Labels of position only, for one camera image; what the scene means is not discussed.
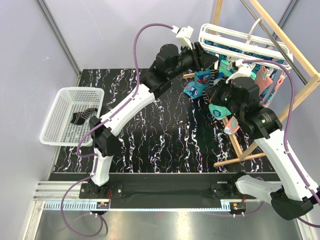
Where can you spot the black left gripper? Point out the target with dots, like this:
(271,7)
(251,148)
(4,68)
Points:
(202,59)

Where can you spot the white plastic basket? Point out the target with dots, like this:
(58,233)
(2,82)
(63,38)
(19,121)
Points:
(58,129)

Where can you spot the blue shark sock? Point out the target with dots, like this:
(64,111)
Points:
(202,79)
(265,95)

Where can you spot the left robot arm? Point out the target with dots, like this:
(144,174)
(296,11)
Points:
(169,63)

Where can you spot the mint green sock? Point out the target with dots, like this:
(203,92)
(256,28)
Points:
(218,112)
(226,70)

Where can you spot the aluminium rail with cable duct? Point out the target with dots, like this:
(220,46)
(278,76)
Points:
(62,195)

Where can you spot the black striped sock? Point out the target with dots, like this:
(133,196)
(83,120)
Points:
(206,97)
(79,118)

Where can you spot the white clip sock hanger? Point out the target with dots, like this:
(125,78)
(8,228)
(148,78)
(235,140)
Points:
(238,45)

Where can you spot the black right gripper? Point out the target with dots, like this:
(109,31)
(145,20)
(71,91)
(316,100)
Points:
(219,87)

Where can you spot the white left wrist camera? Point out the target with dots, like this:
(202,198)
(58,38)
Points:
(183,35)

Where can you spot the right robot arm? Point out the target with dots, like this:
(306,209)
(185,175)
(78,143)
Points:
(297,192)

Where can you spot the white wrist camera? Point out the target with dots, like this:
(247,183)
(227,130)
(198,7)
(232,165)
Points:
(243,70)
(183,35)

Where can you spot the pink sock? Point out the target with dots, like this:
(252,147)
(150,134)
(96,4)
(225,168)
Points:
(241,97)
(278,84)

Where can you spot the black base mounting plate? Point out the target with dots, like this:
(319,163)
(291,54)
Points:
(163,190)

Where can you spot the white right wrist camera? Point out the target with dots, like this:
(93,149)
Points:
(243,70)

